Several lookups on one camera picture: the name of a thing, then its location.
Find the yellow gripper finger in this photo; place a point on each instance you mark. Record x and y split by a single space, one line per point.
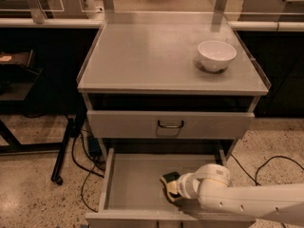
171 190

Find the green and yellow sponge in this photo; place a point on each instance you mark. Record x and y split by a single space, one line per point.
171 176

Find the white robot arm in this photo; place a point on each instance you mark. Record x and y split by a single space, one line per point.
210 186

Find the open grey middle drawer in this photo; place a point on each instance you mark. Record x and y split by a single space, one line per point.
133 195

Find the closed grey upper drawer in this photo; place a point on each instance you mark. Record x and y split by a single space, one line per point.
144 124

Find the grey drawer cabinet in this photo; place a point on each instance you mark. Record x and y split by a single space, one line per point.
149 61

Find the white ceramic bowl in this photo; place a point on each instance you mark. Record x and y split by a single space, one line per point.
216 55

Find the black drawer handle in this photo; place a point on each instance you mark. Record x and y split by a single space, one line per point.
171 125

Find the black table frame left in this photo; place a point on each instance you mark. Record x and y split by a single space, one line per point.
18 79

